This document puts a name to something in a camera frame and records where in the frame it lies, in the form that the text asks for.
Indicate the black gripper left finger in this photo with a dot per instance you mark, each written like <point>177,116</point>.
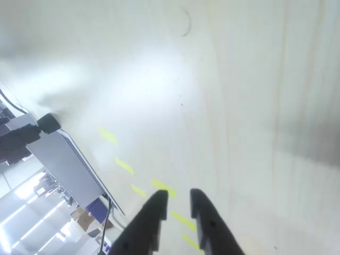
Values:
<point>138,231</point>

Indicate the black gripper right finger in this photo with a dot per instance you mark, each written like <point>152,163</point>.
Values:
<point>212,233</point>

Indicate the blue drawer with knob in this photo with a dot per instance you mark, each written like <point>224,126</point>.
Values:
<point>95,210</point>

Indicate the yellow tape strip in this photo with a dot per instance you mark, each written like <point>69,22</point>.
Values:
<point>108,136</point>
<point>190,241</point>
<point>124,166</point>
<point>183,220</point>
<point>159,183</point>
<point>138,190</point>

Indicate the grey flat laptop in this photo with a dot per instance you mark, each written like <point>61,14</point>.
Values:
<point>66,164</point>

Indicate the black cylinder knob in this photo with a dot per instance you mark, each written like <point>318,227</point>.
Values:
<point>49,123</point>

